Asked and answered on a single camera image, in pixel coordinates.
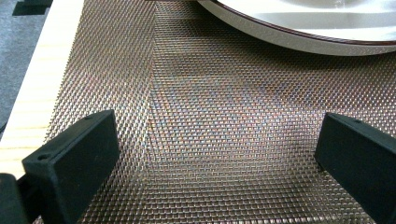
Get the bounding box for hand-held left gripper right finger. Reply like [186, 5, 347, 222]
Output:
[313, 112, 396, 224]

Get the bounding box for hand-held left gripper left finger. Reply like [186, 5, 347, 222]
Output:
[21, 108, 121, 224]

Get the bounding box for white plate with dark rim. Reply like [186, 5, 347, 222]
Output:
[196, 0, 396, 57]

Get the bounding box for brown woven placemat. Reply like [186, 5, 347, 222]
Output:
[31, 0, 396, 224]

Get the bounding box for black stand with square base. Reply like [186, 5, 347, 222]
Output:
[11, 0, 54, 17]

